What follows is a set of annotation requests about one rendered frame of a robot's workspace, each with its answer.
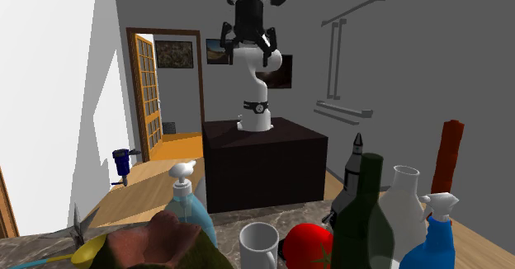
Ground wooden frame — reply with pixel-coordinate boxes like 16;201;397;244
0;166;21;239

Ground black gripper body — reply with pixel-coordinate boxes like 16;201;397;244
234;0;266;41

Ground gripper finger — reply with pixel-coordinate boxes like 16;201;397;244
220;21;243;66
257;26;279;68

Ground brown and green avocado half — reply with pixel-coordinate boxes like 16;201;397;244
89;210;235;269

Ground dark green bottle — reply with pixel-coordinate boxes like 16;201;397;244
330;152;395;269

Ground red tomato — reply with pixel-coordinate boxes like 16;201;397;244
281;223;335;269

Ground dark speckled wall picture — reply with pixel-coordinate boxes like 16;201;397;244
154;40;195;69

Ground grey scissors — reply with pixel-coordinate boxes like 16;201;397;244
39;202;101;252

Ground grey wall rail fixture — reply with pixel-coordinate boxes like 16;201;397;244
313;0;397;127

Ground yellow spoon with blue handle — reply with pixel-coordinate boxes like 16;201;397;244
7;233;108;269

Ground wooden door with glass panes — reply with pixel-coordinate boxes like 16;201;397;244
125;27;206;163

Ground red-brown cylinder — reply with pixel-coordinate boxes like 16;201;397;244
429;119;466;197

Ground black bottle with pointed cap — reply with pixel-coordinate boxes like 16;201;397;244
321;132;366;229

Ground blue spray bottle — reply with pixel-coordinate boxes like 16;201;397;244
398;191;461;269

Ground dark brown wall picture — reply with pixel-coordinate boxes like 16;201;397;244
256;54;294;90

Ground pale grey bottle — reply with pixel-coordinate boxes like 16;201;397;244
377;164;429;262

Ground dark robot stand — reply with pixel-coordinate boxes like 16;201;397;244
201;116;329;215

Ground blue cylinder appliance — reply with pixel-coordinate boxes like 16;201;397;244
111;148;142;187

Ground light blue pump bottle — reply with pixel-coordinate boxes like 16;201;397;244
163;159;219;248

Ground white mug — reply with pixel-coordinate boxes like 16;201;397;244
239;221;281;269

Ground landscape wall picture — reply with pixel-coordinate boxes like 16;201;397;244
205;38;233;66

